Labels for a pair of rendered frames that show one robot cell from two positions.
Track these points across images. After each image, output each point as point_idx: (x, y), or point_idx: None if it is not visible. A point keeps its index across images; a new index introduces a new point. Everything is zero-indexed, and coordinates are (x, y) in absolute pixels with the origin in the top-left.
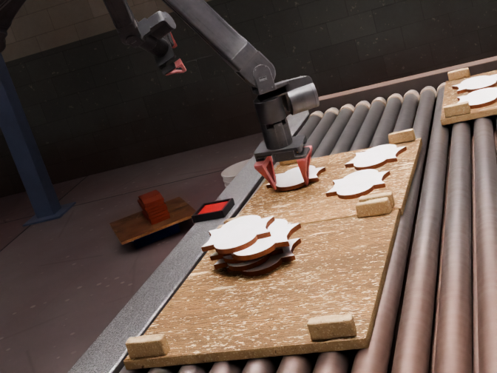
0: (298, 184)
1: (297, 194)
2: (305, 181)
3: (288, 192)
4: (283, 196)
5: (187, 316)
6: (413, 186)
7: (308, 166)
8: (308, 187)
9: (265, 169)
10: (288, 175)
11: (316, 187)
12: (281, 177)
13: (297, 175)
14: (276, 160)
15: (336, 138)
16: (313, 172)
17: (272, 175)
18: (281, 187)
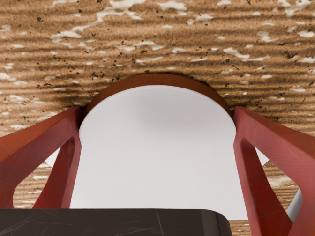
0: (102, 98)
1: (87, 14)
2: (67, 112)
3: (160, 71)
4: (175, 17)
5: None
6: None
7: (37, 198)
8: (63, 87)
9: (313, 168)
10: (190, 196)
11: (8, 70)
12: (219, 187)
13: (150, 192)
14: (178, 221)
15: None
16: (85, 196)
17: (253, 173)
18: (197, 90)
